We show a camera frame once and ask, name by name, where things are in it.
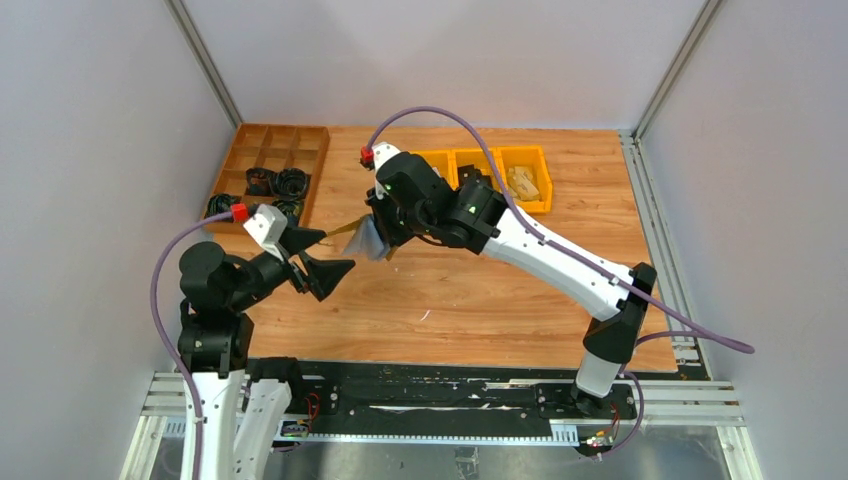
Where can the tan card holder in bin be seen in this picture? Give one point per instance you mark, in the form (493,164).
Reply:
(522,185)

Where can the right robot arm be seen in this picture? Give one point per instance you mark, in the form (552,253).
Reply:
(411,200)

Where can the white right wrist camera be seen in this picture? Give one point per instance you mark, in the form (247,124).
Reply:
(376,158)

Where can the yellow leather card holder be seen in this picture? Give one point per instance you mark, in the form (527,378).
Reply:
(366,239)

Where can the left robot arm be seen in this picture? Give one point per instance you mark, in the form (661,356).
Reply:
(235,404)

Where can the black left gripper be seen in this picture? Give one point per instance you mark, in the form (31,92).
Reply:
(323,274)

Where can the rolled dark blue tie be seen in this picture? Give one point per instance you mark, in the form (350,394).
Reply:
(292,209)

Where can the wooden compartment tray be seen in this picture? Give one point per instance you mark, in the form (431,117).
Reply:
(278,165)

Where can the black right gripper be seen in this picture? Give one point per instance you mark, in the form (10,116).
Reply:
(379,207)

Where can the right yellow bin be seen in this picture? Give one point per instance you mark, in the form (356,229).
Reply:
(533,157)

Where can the black card holder in bin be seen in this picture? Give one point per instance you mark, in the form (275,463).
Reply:
(470,173)

